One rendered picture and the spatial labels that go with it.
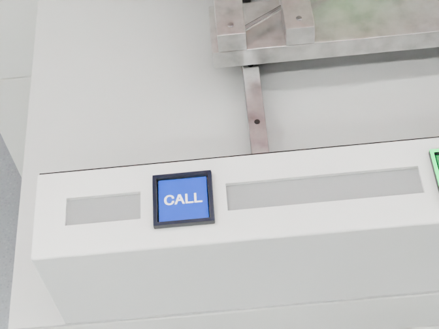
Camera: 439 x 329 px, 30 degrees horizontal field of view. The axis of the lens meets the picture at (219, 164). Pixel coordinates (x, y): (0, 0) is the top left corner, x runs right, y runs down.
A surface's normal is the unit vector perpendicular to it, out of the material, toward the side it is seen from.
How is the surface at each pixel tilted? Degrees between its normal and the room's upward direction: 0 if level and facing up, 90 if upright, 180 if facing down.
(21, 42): 90
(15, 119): 90
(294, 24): 0
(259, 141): 0
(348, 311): 90
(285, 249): 90
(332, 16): 0
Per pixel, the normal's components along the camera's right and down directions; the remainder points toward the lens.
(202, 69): -0.07, -0.57
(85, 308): 0.07, 0.81
